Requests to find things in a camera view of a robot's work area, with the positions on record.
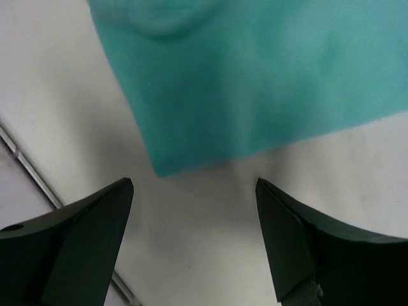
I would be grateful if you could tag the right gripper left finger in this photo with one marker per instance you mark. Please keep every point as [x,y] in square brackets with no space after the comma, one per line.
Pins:
[66,257]

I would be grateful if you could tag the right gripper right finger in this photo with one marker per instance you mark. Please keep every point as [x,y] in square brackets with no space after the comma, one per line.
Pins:
[315,259]

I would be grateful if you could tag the green t shirt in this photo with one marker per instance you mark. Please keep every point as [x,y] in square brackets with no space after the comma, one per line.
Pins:
[210,81]

